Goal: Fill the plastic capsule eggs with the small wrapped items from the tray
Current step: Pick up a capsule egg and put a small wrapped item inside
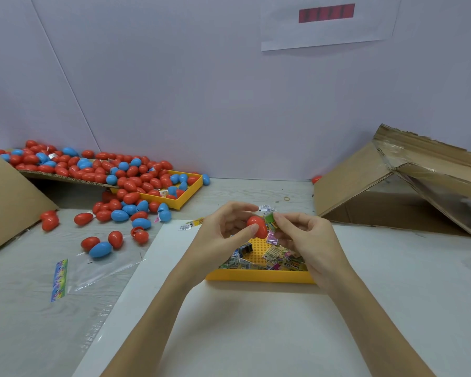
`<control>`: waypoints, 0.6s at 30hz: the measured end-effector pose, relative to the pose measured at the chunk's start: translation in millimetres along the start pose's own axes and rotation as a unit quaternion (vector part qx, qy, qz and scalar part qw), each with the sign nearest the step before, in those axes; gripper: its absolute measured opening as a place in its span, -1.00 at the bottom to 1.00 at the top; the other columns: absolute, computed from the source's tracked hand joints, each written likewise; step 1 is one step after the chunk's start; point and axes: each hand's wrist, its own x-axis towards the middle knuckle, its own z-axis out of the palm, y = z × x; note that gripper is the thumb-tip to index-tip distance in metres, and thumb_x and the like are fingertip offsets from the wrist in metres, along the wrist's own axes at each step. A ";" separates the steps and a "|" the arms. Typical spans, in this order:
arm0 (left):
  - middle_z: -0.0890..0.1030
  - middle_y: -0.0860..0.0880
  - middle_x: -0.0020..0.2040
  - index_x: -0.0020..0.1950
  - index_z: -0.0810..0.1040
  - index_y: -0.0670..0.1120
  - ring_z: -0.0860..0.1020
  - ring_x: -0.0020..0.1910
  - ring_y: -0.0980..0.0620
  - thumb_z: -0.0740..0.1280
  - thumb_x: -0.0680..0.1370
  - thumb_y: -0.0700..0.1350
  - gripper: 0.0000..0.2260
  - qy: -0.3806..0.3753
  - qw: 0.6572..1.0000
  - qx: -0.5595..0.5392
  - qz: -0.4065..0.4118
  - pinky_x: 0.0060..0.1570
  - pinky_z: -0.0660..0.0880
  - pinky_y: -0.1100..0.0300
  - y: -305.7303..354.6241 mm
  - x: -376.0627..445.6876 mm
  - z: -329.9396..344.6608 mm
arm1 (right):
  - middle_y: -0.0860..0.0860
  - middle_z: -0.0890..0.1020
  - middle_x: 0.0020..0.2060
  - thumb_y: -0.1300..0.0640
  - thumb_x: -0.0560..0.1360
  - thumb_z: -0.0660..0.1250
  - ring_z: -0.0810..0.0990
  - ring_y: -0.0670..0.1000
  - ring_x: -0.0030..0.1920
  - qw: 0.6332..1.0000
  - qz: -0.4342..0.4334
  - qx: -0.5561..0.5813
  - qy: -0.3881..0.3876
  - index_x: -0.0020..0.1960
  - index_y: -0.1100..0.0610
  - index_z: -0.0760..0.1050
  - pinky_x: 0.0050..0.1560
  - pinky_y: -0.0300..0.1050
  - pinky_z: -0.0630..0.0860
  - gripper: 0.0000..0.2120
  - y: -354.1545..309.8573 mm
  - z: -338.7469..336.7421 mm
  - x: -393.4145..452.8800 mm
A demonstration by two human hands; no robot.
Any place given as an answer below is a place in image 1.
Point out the yellow tray under eggs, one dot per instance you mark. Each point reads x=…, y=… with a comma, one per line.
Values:
x=187, y=194

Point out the brown cardboard sheet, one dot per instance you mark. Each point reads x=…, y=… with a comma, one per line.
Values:
x=59, y=178

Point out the person's right hand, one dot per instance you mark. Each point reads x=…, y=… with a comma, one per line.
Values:
x=314, y=251

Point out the tall brown cardboard box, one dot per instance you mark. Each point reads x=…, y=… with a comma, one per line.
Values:
x=8, y=204

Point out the white paper sign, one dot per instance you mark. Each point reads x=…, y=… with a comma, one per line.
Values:
x=330, y=27

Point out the yellow plastic tray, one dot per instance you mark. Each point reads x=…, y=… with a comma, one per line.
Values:
x=251, y=276

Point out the torn flattened cardboard box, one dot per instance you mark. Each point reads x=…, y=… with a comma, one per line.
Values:
x=349, y=180

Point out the single red plastic egg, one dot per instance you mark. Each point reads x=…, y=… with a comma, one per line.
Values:
x=257, y=226

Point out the clear bag with coloured label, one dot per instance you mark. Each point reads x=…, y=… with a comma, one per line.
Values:
x=94, y=275

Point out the pile of plastic eggs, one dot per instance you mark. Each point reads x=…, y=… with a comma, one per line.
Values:
x=102, y=172

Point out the person's left hand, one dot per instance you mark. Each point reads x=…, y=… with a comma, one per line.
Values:
x=212, y=247

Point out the person's right forearm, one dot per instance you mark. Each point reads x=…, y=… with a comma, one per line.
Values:
x=377, y=330

